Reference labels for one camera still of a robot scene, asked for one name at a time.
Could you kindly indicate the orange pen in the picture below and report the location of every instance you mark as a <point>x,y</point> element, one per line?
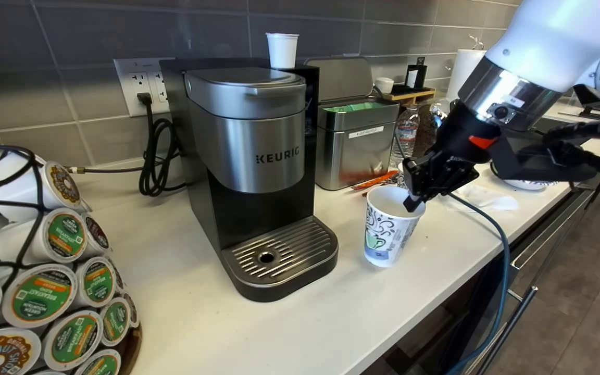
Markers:
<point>374,181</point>

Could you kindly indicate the black small bottle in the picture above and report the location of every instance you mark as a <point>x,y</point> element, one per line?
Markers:
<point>418,75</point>

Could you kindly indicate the patterned paper coffee cup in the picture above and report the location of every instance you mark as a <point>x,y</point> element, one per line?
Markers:
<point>386,232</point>

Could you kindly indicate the silver black Keurig coffeemaker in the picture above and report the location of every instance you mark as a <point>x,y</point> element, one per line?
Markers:
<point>260,153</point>

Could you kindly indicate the wooden tray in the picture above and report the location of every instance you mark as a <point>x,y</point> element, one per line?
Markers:
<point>408,96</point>

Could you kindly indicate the dark lid coffee pod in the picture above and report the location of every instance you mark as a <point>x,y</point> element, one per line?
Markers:
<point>97,234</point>

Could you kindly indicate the clear plastic water bottle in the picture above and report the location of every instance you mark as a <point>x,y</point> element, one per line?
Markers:
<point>408,132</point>

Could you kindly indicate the white wall power outlet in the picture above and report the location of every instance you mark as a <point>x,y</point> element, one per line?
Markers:
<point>141,80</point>

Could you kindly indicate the green lid coffee pod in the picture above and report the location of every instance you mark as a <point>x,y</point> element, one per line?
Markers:
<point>100,362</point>
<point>116,322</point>
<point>99,282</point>
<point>40,295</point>
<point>71,340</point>
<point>63,234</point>

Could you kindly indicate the silver metal dispenser box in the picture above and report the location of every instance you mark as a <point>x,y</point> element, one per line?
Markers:
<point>342,80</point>

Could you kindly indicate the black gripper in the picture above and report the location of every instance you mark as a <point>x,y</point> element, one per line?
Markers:
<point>470,135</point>

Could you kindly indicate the plain white paper cup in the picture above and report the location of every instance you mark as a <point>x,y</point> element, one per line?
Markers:
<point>283,50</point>

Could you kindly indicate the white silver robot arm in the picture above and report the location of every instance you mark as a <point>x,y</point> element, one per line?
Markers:
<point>557,42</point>

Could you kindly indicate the silver metal tin box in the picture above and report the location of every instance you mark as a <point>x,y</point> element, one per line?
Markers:
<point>354,142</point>

